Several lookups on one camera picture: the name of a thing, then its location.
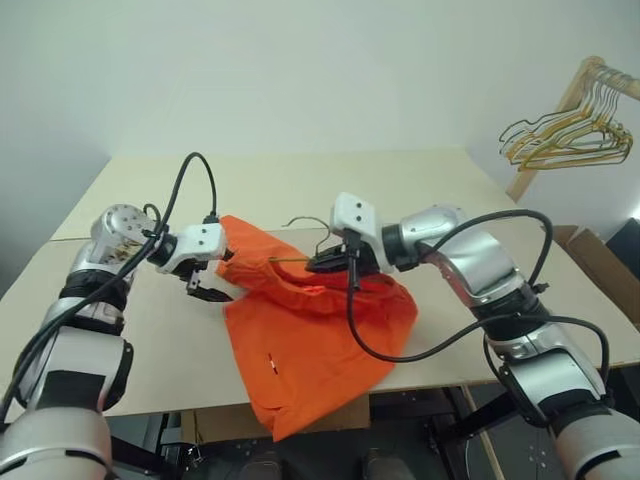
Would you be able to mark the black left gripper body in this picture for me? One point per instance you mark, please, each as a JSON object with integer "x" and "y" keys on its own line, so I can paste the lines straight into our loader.
{"x": 195, "y": 277}

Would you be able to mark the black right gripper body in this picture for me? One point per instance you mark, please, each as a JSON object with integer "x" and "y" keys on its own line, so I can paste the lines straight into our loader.
{"x": 365, "y": 257}

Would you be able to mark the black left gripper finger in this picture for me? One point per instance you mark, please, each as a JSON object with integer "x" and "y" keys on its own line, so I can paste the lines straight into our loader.
{"x": 215, "y": 296}

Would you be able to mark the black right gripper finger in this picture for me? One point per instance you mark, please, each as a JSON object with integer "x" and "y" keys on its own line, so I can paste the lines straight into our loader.
{"x": 335, "y": 252}
{"x": 332, "y": 265}

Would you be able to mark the orange shorts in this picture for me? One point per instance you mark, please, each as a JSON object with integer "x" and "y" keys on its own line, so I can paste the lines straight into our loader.
{"x": 310, "y": 340}

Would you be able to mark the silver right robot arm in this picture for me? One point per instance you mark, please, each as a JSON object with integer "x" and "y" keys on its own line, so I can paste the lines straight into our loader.
{"x": 480, "y": 255}

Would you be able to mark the brown cardboard sheet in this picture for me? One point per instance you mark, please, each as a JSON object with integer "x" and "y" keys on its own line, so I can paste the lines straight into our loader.
{"x": 220, "y": 425}

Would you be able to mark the dark rounded shape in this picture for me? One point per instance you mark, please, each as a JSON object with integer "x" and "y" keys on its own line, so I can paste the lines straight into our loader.
{"x": 262, "y": 465}

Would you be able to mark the wooden clothes rack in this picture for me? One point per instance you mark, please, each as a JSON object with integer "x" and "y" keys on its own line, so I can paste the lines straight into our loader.
{"x": 525, "y": 182}

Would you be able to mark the open brown cardboard box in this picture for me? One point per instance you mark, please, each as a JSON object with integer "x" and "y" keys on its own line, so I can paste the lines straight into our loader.
{"x": 590, "y": 255}

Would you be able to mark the black boxy object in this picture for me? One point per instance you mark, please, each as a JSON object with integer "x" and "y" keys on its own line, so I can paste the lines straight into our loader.
{"x": 625, "y": 232}

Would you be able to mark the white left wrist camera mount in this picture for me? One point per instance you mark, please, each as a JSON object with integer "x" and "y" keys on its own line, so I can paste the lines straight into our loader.
{"x": 200, "y": 242}

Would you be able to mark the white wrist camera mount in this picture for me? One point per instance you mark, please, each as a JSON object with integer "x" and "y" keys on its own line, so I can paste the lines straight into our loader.
{"x": 352, "y": 212}
{"x": 200, "y": 242}

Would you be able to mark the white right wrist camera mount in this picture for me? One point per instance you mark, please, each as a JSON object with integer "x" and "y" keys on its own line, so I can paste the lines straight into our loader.
{"x": 352, "y": 212}

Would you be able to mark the black metal table frame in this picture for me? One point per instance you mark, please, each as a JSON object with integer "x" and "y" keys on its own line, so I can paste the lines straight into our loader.
{"x": 480, "y": 417}

